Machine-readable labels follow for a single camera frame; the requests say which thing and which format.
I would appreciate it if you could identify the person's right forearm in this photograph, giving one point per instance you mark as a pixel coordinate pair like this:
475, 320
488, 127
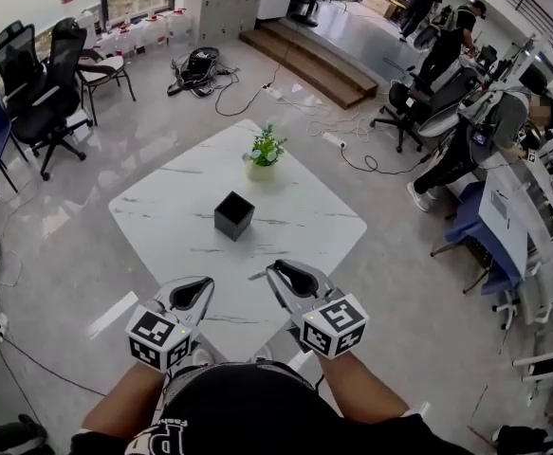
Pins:
356, 382

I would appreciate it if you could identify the grey locker cabinet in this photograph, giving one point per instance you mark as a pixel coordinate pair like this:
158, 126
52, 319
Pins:
228, 3

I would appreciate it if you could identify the white metal frame stand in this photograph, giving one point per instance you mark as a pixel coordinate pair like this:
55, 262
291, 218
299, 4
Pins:
537, 362

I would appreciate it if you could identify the person's black printed shirt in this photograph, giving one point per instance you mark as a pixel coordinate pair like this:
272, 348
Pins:
257, 420

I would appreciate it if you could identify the person's shoe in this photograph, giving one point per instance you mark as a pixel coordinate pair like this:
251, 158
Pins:
262, 353
201, 357

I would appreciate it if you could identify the person's left forearm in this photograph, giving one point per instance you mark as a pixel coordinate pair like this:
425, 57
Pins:
124, 396

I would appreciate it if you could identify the white workbench shelving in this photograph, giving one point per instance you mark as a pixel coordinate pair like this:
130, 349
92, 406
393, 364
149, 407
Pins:
541, 192

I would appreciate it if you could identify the person's right shoe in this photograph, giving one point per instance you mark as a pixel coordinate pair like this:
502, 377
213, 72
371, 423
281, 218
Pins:
262, 353

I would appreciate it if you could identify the white marble table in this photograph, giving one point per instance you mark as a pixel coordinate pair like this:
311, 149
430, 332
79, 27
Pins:
171, 235

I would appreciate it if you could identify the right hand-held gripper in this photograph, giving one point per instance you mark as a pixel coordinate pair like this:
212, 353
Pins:
335, 325

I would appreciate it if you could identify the black square pen holder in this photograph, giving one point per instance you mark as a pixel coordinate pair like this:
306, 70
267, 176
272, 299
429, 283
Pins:
231, 221

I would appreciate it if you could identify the black mesh office chair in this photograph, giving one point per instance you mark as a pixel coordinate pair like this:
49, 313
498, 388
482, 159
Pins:
65, 60
15, 64

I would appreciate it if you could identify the person's left shoe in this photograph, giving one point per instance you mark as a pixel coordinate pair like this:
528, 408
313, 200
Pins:
201, 357

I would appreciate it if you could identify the white rimmed office chair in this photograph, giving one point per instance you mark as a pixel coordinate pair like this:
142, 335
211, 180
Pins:
451, 102

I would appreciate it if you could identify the black swivel office chair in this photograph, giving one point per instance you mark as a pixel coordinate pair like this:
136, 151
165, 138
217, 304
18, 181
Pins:
399, 102

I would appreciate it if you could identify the row of clear water jugs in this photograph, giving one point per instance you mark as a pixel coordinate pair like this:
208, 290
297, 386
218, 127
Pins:
143, 33

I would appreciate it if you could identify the white power strip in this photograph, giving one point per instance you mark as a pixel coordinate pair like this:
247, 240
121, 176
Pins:
273, 92
335, 140
1, 325

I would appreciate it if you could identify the potted green plant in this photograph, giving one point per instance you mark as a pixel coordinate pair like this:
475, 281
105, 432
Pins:
264, 152

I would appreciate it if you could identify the beige cushioned chair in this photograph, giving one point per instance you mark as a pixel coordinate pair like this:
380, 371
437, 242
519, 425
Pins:
98, 71

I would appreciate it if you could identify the wooden steps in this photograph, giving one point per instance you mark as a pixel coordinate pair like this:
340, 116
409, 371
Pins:
304, 62

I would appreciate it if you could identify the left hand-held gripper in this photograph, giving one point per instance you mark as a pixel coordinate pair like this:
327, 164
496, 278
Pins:
160, 339

